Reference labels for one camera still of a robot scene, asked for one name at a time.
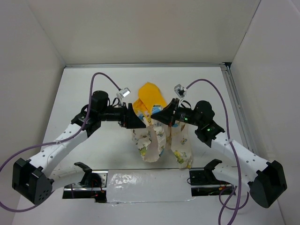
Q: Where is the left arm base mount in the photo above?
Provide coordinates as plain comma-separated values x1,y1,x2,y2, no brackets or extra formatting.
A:
62,162,108,203

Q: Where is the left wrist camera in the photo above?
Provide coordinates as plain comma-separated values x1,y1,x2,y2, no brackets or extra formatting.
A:
116,87,131,99

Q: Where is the purple cable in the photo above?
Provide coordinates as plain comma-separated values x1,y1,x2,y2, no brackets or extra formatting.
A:
185,79,249,225
0,73,122,213

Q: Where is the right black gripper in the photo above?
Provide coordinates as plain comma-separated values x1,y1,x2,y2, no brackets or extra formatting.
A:
151,97,202,127

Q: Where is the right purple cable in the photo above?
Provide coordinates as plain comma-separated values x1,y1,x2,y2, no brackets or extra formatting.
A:
185,79,249,225

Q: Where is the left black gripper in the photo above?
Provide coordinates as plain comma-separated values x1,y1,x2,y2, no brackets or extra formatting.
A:
99,102,146,129

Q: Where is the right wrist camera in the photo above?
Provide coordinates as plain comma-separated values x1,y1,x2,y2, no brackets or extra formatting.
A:
174,84,187,98

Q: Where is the yellow and cream baby jacket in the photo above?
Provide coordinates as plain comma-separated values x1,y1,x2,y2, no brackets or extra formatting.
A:
132,82,193,169

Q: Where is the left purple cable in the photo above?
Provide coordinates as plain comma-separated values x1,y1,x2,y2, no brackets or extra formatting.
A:
0,73,122,213

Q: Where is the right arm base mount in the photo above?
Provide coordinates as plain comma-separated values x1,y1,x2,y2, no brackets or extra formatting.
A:
187,159,233,197

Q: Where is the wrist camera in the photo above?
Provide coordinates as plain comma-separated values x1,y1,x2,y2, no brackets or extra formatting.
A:
116,87,131,99
174,84,187,98

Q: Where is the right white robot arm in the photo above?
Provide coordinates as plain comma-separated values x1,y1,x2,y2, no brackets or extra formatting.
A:
151,98,287,208

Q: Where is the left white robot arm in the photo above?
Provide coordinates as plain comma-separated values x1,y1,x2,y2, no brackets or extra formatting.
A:
12,90,146,205

